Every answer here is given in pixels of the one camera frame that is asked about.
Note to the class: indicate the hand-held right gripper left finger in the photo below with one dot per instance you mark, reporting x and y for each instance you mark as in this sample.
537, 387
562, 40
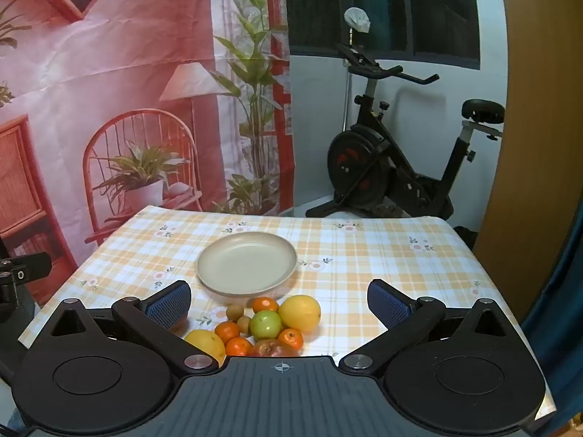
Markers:
171, 304

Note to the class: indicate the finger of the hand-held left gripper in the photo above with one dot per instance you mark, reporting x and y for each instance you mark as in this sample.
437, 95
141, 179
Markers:
27, 267

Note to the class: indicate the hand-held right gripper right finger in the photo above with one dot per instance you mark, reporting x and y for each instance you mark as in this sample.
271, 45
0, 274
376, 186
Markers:
387, 302

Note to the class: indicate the yellow lemon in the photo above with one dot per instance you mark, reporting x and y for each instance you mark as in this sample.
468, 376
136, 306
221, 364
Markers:
207, 346
299, 313

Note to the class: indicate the orange tangerine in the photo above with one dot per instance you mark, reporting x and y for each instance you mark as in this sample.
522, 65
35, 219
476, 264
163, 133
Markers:
238, 347
290, 338
265, 305
227, 331

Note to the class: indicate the brown kiwi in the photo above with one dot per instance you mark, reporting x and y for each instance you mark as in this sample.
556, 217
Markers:
234, 312
244, 324

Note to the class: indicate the beige plate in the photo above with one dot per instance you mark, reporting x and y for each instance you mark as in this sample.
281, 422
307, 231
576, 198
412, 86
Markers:
246, 259

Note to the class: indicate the green apple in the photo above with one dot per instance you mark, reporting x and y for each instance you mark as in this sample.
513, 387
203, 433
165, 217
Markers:
266, 324

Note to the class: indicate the red apple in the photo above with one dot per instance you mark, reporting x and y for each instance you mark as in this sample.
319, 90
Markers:
273, 350

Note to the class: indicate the orange checked tablecloth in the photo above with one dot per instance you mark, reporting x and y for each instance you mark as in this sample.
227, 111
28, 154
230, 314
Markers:
364, 255

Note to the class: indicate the black exercise bike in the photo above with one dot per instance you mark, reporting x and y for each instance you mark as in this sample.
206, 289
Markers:
355, 164

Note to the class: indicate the blue curtain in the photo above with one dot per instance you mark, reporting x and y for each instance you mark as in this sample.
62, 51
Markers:
564, 305

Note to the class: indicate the wooden panel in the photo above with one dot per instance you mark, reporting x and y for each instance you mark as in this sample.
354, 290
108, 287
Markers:
537, 145

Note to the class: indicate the white cloth cover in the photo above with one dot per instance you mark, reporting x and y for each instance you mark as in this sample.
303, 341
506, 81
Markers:
357, 18

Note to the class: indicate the dark window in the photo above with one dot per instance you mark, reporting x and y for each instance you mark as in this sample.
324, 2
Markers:
432, 9

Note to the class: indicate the printed wall tapestry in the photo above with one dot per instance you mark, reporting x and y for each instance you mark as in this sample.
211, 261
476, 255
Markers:
136, 54

